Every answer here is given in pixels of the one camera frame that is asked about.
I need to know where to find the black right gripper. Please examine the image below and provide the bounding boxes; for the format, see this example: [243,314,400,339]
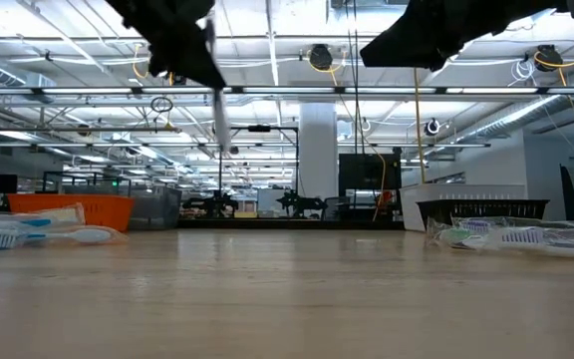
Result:
[359,0,571,73]

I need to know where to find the black screen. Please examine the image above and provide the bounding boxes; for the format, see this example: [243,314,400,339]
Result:
[337,153,403,198]

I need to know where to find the black frame stand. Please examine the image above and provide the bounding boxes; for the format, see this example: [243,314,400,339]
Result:
[217,124,301,200]

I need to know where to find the hanging black cable loop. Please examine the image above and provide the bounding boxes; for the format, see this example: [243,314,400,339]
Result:
[148,95,175,115]

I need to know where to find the blue toothbrush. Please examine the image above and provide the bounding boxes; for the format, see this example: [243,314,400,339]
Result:
[0,201,88,230]

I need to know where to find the long ceiling light strip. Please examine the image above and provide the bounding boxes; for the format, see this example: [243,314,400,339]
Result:
[0,85,574,97]

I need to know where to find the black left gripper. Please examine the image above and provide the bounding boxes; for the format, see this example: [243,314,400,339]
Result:
[103,0,228,91]

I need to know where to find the yellow hanging cable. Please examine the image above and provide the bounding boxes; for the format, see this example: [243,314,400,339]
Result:
[412,67,428,185]

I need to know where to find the dark grey plastic basket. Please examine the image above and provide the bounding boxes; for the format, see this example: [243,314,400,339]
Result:
[61,182,184,231]

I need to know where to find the white building pillar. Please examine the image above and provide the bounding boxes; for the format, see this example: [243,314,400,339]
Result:
[298,102,340,200]

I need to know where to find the packaged toothbrushes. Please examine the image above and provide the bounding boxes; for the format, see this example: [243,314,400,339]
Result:
[0,223,130,251]

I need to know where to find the black plastic basket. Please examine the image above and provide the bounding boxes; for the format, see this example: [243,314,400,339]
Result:
[415,197,551,231]

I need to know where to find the thin yellow cable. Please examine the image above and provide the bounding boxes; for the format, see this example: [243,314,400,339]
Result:
[361,134,388,223]

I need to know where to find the orange plastic basket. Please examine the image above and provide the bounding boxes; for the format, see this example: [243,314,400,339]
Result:
[6,192,137,233]

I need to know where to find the green toothbrush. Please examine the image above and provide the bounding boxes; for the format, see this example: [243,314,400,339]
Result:
[426,222,498,250]

